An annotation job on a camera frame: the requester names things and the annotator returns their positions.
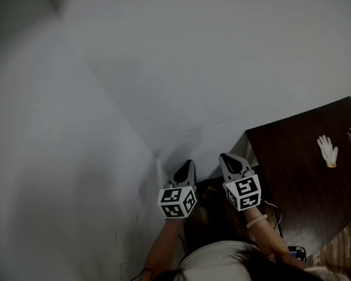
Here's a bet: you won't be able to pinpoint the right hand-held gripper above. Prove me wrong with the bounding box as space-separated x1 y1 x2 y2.
218 152 262 213

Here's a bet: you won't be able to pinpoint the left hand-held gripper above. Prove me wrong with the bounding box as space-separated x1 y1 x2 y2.
157 159 198 222

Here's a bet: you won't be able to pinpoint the person's left forearm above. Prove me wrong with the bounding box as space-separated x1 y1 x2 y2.
143 218 184 277

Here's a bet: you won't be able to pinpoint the person's right forearm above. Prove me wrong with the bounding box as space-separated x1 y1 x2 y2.
245 208 308 270

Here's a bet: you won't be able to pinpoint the dark wooden table white legs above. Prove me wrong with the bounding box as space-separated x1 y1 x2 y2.
228 96 351 259

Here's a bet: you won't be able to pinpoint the person's white shirt torso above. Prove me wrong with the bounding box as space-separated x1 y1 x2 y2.
178 240 267 281

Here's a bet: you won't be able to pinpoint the black and blue device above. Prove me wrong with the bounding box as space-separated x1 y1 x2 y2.
287 245 307 260

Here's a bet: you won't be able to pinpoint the white work glove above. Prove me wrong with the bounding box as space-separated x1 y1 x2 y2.
316 135 339 169

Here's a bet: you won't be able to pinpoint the pale pink bracelet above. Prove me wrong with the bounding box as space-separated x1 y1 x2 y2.
246 214 269 228

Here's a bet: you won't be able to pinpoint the black cable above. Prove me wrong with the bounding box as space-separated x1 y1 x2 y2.
130 267 156 281

